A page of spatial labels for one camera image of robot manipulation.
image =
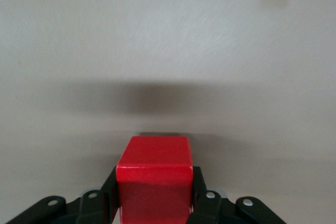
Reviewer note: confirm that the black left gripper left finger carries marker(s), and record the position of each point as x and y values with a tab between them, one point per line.
92	208

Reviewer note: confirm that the red wooden cube block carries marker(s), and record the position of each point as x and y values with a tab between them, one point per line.
155	182

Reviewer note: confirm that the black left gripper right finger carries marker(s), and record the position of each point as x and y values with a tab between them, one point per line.
210	208

